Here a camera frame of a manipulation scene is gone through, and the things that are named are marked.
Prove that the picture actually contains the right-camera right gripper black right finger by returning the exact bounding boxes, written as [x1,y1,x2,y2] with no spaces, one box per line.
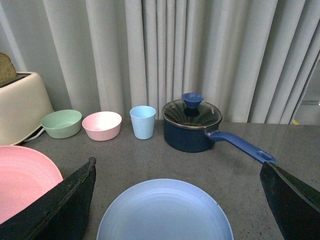
[259,161,320,240]

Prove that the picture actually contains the right-camera right gripper black left finger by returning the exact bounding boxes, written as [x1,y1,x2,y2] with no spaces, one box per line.
[0,157,96,240]

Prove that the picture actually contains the pink plate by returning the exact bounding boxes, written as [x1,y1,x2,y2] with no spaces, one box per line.
[0,145,63,223]

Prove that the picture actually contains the blue plate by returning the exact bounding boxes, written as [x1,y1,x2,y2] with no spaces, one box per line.
[96,179,234,240]

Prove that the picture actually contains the green bowl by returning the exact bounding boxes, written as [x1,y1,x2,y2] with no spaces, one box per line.
[41,109,82,139]

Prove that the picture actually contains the pink bowl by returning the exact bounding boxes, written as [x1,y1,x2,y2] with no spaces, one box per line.
[82,111,122,142]

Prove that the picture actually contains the cream white toaster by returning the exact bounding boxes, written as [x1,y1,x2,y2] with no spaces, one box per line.
[0,72,54,146]

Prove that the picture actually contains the light blue cup right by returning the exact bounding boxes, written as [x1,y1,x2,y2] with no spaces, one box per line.
[129,105,157,140]

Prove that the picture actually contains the dark blue saucepan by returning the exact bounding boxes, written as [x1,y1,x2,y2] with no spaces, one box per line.
[163,120,276,164]

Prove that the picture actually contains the glass pot lid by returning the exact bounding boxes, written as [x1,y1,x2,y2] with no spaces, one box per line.
[162,92,223,129]

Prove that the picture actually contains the brown toast slice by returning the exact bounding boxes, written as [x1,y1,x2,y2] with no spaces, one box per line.
[0,52,17,85]

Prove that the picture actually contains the grey curtain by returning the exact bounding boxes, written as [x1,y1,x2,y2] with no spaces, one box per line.
[0,0,320,124]

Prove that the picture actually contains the white toaster power cord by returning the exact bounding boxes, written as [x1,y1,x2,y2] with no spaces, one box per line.
[22,126,46,143]

